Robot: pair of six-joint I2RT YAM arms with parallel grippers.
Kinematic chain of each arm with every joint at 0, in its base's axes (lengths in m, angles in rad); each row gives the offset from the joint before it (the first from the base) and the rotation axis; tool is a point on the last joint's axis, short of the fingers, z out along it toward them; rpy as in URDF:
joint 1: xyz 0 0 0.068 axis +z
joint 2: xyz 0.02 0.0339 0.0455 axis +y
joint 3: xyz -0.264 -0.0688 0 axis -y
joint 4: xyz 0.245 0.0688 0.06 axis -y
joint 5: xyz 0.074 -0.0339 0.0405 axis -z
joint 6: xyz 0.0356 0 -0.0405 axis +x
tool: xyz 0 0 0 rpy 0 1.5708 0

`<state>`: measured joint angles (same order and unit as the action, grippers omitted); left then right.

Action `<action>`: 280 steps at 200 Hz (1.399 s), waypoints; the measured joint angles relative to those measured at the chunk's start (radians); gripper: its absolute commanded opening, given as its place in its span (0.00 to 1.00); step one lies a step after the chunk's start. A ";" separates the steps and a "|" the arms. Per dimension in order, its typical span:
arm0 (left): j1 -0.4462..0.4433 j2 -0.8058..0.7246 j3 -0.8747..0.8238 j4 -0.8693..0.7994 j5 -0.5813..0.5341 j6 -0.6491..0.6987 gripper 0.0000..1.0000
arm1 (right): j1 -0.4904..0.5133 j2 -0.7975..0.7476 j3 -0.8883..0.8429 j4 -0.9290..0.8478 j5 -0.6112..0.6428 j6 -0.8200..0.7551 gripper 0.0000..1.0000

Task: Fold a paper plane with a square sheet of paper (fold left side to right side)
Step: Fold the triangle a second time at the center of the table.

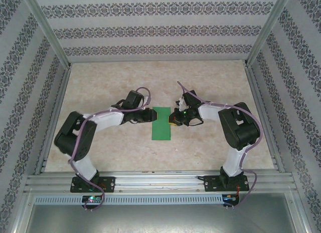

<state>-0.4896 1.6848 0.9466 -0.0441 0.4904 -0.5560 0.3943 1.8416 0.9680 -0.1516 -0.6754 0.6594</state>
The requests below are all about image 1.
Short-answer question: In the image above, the slotted grey cable duct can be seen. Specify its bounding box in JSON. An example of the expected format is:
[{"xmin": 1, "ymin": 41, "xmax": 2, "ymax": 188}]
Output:
[{"xmin": 34, "ymin": 194, "xmax": 239, "ymax": 205}]

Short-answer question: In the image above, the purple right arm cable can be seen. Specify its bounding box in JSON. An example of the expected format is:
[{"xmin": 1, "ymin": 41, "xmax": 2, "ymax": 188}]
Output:
[{"xmin": 177, "ymin": 81, "xmax": 263, "ymax": 211}]

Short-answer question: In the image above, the grey sheet metal panel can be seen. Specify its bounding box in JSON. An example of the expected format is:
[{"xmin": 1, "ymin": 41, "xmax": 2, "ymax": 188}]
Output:
[{"xmin": 15, "ymin": 192, "xmax": 309, "ymax": 233}]

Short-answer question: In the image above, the aluminium side rail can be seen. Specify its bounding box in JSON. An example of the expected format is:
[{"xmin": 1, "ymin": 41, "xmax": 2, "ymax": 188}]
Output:
[
  {"xmin": 244, "ymin": 64, "xmax": 285, "ymax": 173},
  {"xmin": 34, "ymin": 64, "xmax": 73, "ymax": 175}
]

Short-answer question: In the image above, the green paper sheet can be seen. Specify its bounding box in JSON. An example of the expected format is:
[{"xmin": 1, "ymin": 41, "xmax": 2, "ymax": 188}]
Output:
[{"xmin": 151, "ymin": 106, "xmax": 172, "ymax": 141}]

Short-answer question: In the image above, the long aluminium mounting rail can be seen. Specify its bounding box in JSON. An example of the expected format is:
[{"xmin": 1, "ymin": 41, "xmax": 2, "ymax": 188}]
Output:
[{"xmin": 24, "ymin": 169, "xmax": 298, "ymax": 195}]

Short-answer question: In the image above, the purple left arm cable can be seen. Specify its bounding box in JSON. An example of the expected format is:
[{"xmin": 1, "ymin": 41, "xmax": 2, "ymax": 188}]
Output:
[{"xmin": 69, "ymin": 87, "xmax": 152, "ymax": 212}]

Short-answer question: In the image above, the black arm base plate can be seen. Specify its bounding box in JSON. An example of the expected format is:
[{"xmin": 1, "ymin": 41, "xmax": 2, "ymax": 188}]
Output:
[
  {"xmin": 204, "ymin": 175, "xmax": 249, "ymax": 193},
  {"xmin": 71, "ymin": 176, "xmax": 116, "ymax": 193}
]

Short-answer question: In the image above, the aluminium frame post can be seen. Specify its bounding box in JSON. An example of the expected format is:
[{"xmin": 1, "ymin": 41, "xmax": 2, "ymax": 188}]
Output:
[
  {"xmin": 20, "ymin": 0, "xmax": 73, "ymax": 70},
  {"xmin": 243, "ymin": 0, "xmax": 301, "ymax": 68}
]

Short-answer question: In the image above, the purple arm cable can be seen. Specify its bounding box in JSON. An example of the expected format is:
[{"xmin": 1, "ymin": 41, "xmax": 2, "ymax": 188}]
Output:
[
  {"xmin": 69, "ymin": 87, "xmax": 152, "ymax": 212},
  {"xmin": 177, "ymin": 81, "xmax": 263, "ymax": 211}
]

